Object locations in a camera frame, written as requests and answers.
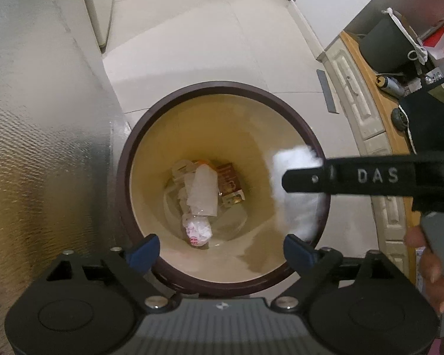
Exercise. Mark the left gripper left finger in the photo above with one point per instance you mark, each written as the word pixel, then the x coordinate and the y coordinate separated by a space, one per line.
pixel 129 270

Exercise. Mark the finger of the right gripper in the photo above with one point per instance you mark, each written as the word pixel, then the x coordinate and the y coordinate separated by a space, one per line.
pixel 330 179

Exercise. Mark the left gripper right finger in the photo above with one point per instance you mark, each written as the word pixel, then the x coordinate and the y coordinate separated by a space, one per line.
pixel 314 268

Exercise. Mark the knotted white plastic bag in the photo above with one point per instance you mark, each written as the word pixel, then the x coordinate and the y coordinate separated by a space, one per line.
pixel 198 229

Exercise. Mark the clear plastic wrapper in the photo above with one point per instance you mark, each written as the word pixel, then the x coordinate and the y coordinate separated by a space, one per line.
pixel 197 184

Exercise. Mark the maroon snack box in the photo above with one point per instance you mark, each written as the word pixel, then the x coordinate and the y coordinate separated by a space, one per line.
pixel 230 189

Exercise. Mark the round brown trash bin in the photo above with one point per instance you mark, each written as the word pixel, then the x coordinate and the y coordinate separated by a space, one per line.
pixel 221 122

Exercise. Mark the person's right hand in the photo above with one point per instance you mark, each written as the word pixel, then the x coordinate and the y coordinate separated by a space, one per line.
pixel 430 268

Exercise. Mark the dark grey bucket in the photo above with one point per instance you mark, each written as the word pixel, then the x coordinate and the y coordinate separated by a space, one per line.
pixel 392 44

